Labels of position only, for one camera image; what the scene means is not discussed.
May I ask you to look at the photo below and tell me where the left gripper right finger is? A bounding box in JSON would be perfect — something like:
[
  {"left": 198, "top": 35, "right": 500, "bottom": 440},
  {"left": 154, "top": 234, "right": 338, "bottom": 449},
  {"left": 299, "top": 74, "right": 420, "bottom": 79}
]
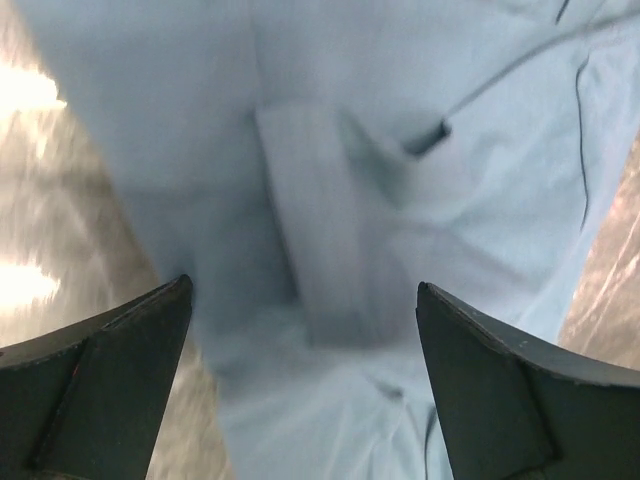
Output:
[{"left": 416, "top": 283, "right": 639, "bottom": 480}]

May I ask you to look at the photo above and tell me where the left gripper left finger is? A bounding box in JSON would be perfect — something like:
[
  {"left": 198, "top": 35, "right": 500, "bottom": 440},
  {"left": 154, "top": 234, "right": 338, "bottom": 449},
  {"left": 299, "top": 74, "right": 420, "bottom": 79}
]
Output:
[{"left": 1, "top": 275, "right": 193, "bottom": 479}]

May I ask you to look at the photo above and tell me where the blue t shirt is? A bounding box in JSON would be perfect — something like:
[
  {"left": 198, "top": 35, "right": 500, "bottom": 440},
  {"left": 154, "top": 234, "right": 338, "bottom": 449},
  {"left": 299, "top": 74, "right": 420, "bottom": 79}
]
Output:
[{"left": 17, "top": 1, "right": 639, "bottom": 479}]

